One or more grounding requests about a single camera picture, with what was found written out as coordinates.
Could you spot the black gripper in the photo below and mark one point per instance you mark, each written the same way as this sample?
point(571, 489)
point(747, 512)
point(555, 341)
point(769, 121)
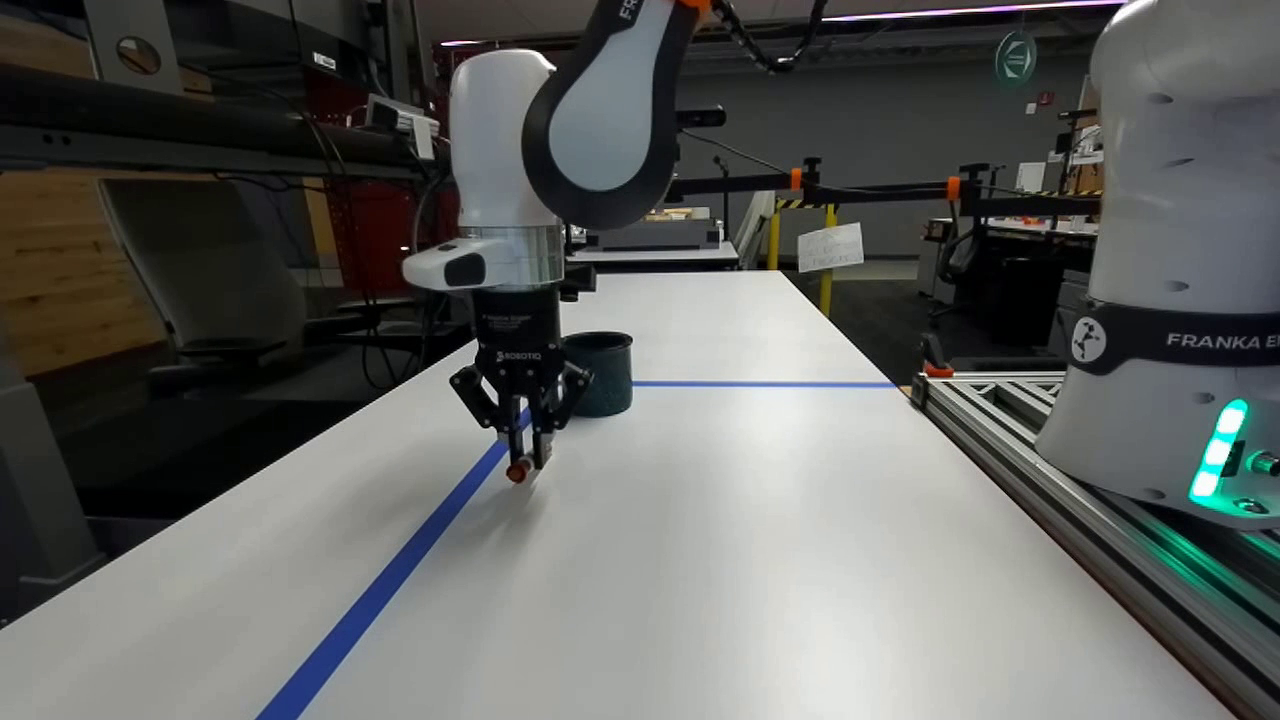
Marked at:
point(518, 327)

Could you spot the white marker with red cap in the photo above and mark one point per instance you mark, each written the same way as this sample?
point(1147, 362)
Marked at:
point(520, 469)

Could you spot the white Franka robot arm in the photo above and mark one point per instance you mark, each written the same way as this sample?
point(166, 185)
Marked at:
point(603, 121)

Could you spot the dark green cup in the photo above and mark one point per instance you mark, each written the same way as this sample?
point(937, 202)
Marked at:
point(606, 377)

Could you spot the white background table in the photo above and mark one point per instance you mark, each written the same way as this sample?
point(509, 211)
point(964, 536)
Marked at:
point(663, 255)

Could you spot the red cabinet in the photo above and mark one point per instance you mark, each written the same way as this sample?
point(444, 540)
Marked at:
point(373, 235)

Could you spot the short blue tape strip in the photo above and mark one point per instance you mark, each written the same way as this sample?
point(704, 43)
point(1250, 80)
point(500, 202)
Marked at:
point(760, 387)

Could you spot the long blue tape strip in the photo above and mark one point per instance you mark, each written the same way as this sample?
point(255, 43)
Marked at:
point(385, 586)

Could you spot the grey chair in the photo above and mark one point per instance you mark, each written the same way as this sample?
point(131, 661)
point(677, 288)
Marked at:
point(212, 264)

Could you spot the white paper sign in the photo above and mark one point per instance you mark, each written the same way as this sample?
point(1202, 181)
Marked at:
point(831, 248)

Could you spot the black horizontal beam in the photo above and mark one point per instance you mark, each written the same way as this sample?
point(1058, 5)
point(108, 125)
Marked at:
point(161, 125)

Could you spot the light wooden panel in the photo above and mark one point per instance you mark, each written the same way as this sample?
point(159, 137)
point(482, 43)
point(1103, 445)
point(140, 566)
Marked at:
point(62, 273)

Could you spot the dark workbench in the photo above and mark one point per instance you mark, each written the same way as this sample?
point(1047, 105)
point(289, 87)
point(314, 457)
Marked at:
point(1003, 283)

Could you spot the yellow post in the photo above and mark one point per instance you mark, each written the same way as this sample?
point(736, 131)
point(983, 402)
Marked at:
point(831, 273)
point(772, 238)

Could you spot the black stereo camera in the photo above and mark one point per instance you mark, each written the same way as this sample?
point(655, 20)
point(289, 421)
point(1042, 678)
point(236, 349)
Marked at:
point(703, 118)

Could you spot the aluminium profile base frame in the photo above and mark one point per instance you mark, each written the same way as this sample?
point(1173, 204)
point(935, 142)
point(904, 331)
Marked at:
point(1064, 480)

